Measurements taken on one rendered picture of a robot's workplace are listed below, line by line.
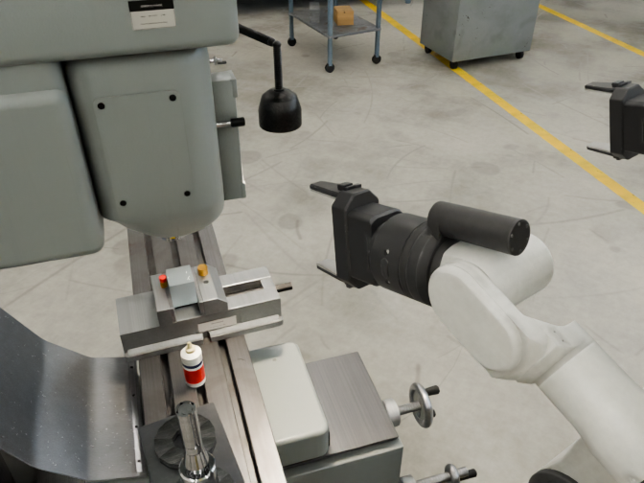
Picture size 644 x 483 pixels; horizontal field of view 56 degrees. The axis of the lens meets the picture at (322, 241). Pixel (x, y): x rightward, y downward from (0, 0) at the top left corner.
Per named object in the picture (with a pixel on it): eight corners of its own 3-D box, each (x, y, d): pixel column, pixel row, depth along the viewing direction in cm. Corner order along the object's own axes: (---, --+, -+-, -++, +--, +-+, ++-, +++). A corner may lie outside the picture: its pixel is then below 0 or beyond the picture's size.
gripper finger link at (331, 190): (325, 185, 78) (358, 194, 73) (306, 192, 76) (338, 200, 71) (324, 173, 77) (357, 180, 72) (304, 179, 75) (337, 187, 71)
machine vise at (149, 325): (266, 284, 149) (264, 248, 143) (284, 324, 138) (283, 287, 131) (119, 317, 140) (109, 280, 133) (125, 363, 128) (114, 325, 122)
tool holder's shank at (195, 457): (214, 466, 78) (204, 410, 72) (192, 480, 77) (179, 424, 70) (201, 449, 80) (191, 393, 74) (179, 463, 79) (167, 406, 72)
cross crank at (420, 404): (424, 398, 166) (428, 368, 159) (444, 433, 157) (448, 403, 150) (369, 412, 162) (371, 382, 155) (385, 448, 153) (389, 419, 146)
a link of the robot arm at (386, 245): (382, 270, 79) (456, 297, 70) (326, 295, 73) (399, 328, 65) (378, 175, 75) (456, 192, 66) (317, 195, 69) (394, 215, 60)
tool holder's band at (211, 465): (222, 471, 79) (221, 467, 78) (190, 493, 76) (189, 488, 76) (204, 447, 82) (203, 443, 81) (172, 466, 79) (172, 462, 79)
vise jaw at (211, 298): (217, 275, 141) (215, 262, 139) (228, 310, 131) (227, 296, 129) (191, 281, 139) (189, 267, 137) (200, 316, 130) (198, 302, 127)
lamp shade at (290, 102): (310, 125, 102) (310, 89, 99) (275, 137, 99) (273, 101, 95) (285, 110, 107) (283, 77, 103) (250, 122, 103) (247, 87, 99)
